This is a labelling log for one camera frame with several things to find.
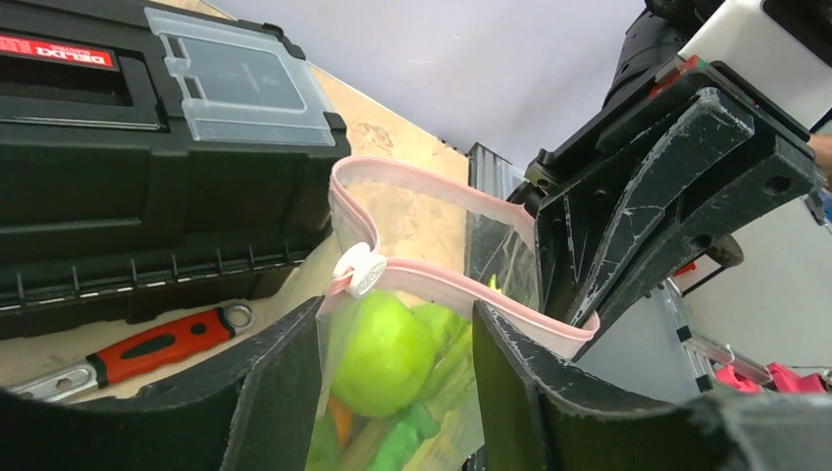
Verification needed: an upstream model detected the adjustable wrench red handle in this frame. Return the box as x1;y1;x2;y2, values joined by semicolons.
8;303;255;402

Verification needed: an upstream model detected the clear zip top bag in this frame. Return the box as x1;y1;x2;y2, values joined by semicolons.
305;155;601;471

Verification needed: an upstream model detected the black toolbox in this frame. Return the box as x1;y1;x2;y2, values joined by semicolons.
1;1;350;339

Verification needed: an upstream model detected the toy orange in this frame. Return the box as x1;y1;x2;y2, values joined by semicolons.
328;395;354;450

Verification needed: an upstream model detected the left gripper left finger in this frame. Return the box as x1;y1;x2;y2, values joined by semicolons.
1;297;323;470

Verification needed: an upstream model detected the toy green apple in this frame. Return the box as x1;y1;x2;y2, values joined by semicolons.
331;290;437;417

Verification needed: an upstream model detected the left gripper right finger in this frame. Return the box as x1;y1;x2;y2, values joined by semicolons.
472;301;831;470

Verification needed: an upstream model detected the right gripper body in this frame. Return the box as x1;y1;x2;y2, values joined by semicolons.
511;1;831;215

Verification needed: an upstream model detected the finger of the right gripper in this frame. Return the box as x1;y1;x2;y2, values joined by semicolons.
533;86;820;358

